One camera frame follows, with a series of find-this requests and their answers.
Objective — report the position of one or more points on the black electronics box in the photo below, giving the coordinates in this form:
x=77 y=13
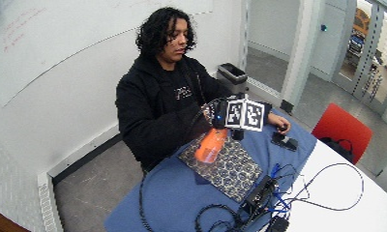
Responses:
x=260 y=195

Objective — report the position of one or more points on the orange bottle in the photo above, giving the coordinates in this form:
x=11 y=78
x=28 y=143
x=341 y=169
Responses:
x=209 y=146

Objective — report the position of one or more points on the black bag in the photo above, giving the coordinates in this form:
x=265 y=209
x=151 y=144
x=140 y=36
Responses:
x=337 y=146

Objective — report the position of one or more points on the whiteboard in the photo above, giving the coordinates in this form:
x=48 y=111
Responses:
x=72 y=42

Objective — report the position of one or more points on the blue tablecloth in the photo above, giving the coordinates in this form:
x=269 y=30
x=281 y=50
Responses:
x=193 y=193

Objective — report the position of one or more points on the glass door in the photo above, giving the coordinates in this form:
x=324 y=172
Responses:
x=369 y=61

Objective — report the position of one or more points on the black power adapter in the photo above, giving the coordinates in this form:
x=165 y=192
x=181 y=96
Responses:
x=277 y=224

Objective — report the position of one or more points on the patterned placemat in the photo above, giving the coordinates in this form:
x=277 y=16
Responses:
x=227 y=167

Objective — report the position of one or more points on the white marker cube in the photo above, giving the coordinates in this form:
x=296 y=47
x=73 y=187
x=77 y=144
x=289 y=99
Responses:
x=244 y=114

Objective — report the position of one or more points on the black phone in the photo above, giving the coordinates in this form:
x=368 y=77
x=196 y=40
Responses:
x=284 y=141

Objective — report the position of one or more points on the the person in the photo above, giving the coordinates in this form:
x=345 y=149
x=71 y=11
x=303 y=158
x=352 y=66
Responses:
x=159 y=106

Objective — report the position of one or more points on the red chair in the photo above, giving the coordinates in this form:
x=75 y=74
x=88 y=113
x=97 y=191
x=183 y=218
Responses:
x=341 y=129

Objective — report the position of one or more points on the grey trash bin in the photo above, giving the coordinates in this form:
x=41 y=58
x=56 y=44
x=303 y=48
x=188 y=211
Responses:
x=232 y=77

